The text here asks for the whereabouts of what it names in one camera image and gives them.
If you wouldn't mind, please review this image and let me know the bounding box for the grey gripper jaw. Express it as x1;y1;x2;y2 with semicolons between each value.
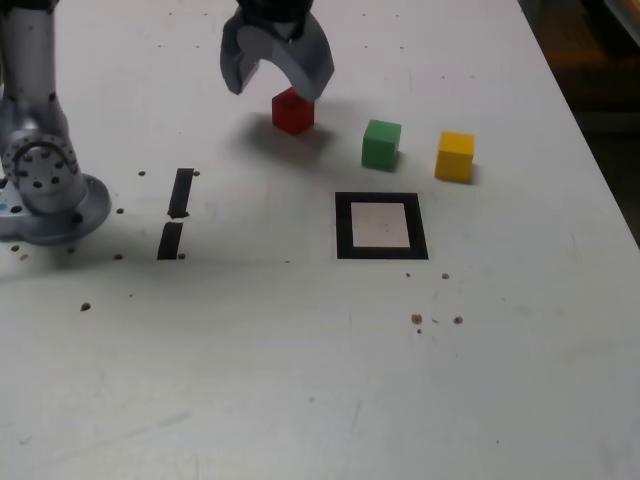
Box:
218;12;262;95
238;14;335;101

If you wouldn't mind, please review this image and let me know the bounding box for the red cube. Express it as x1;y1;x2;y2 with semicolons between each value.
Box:
271;87;316;136

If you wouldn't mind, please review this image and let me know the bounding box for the yellow cube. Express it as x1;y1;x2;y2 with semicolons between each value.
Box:
433;130;476;182

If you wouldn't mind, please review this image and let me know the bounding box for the black tape square outline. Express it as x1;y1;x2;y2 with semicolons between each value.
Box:
334;191;430;261

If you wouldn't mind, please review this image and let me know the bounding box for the green cube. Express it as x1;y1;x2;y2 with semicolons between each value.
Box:
361;119;403;172

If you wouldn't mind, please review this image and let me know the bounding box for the black tape strip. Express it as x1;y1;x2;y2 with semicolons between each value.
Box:
156;167;195;261

